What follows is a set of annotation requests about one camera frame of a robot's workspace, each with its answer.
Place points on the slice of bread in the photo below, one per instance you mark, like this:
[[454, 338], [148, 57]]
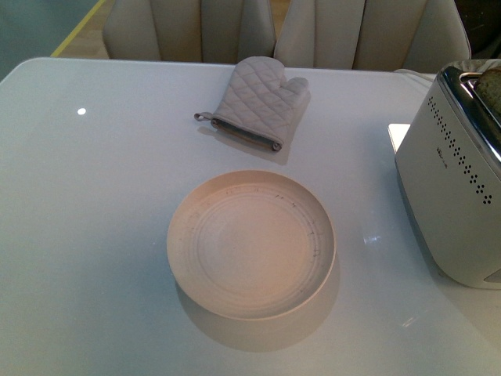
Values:
[[488, 89]]

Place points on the white chrome two-slot toaster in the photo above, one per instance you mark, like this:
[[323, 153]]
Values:
[[448, 166]]

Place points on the beige round plate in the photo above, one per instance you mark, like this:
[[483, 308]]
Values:
[[251, 245]]

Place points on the grey quilted oven mitt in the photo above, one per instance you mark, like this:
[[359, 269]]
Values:
[[260, 104]]

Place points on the beige chair on left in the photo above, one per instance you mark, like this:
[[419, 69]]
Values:
[[189, 31]]

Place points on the beige chair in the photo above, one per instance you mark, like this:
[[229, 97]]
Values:
[[368, 35], [189, 31]]

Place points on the beige chair on right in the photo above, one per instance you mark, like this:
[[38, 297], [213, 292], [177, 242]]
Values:
[[368, 35]]

